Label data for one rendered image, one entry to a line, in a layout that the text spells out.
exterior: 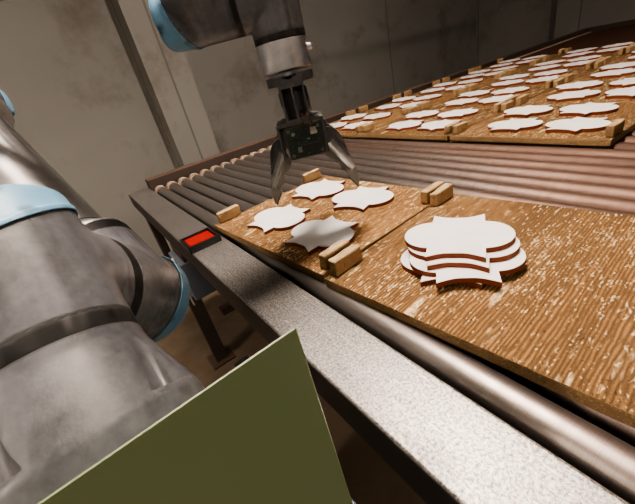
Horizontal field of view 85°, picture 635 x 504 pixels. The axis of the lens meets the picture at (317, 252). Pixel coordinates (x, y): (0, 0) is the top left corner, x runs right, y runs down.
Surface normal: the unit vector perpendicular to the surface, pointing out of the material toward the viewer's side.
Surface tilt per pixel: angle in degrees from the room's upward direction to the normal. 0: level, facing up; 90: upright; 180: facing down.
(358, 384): 0
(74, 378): 30
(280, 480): 90
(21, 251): 49
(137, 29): 90
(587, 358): 0
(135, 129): 90
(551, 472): 0
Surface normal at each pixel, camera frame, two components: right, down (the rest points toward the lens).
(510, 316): -0.22, -0.86
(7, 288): 0.37, -0.47
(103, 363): 0.40, -0.80
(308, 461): 0.61, 0.26
